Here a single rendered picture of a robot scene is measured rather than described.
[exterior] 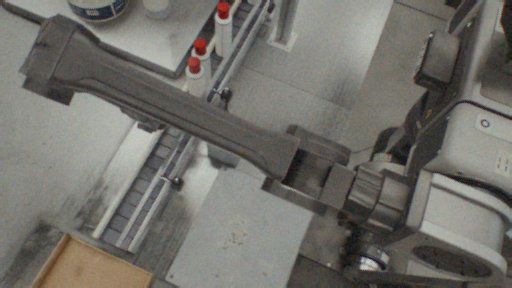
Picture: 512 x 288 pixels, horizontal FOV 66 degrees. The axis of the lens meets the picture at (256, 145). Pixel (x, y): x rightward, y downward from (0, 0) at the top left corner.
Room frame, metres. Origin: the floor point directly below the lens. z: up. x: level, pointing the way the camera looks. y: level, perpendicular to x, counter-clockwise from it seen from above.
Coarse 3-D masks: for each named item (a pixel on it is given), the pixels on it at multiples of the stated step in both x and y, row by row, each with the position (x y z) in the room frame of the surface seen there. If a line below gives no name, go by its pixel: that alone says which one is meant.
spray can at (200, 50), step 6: (198, 42) 0.66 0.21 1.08; (204, 42) 0.66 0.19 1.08; (198, 48) 0.64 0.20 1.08; (204, 48) 0.65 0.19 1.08; (192, 54) 0.65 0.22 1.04; (198, 54) 0.64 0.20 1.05; (204, 54) 0.65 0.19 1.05; (204, 60) 0.64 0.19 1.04; (204, 66) 0.64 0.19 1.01; (210, 66) 0.66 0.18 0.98; (210, 72) 0.66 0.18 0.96; (210, 78) 0.65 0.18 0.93
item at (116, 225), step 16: (240, 16) 0.96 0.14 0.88; (256, 16) 0.97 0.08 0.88; (240, 48) 0.82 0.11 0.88; (208, 96) 0.62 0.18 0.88; (160, 144) 0.43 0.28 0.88; (160, 160) 0.38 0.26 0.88; (176, 160) 0.39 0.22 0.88; (144, 176) 0.32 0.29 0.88; (128, 192) 0.27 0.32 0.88; (144, 192) 0.28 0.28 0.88; (128, 208) 0.23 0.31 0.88; (144, 208) 0.23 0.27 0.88; (112, 224) 0.18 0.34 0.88; (112, 240) 0.14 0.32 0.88; (128, 240) 0.14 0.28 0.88
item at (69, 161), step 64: (320, 0) 1.15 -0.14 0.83; (384, 0) 1.21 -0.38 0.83; (0, 64) 0.62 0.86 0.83; (256, 64) 0.81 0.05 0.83; (320, 64) 0.86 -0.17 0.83; (0, 128) 0.40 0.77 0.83; (64, 128) 0.44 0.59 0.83; (128, 128) 0.48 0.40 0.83; (320, 128) 0.61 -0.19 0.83; (0, 192) 0.21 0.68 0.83; (64, 192) 0.25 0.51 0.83; (192, 192) 0.32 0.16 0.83; (0, 256) 0.05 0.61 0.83; (128, 256) 0.11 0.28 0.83
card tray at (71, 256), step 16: (64, 240) 0.12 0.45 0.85; (80, 240) 0.13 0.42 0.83; (64, 256) 0.08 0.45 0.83; (80, 256) 0.09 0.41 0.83; (96, 256) 0.09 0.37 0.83; (112, 256) 0.10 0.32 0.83; (48, 272) 0.03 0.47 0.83; (64, 272) 0.04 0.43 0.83; (80, 272) 0.05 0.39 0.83; (96, 272) 0.05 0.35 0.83; (112, 272) 0.06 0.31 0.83; (128, 272) 0.07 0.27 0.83; (144, 272) 0.08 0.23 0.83
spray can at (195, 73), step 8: (192, 56) 0.61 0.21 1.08; (192, 64) 0.59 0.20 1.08; (200, 64) 0.60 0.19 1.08; (192, 72) 0.58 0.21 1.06; (200, 72) 0.59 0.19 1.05; (192, 80) 0.57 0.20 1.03; (200, 80) 0.58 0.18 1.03; (192, 88) 0.57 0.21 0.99; (200, 88) 0.58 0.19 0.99; (200, 96) 0.58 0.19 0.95
